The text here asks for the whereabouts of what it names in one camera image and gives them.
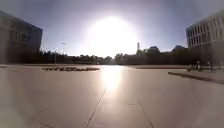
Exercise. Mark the tall tower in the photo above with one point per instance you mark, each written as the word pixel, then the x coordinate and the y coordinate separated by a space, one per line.
pixel 138 46

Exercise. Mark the row of trees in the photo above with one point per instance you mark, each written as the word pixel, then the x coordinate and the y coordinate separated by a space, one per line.
pixel 150 57

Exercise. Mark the street lamp pole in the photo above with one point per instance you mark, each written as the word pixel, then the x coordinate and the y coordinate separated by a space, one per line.
pixel 63 47

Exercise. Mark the grey paved plaza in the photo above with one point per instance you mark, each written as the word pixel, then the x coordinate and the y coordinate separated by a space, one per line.
pixel 66 100

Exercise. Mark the group of people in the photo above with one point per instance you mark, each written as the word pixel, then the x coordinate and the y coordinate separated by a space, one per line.
pixel 200 66

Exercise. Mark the raised paved platform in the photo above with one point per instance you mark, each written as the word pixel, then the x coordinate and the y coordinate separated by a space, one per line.
pixel 203 76

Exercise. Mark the dark glass building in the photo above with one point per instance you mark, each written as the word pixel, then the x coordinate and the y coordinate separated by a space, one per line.
pixel 18 38

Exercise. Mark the pale building with window grid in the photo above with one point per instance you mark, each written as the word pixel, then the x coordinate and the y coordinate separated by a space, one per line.
pixel 206 33

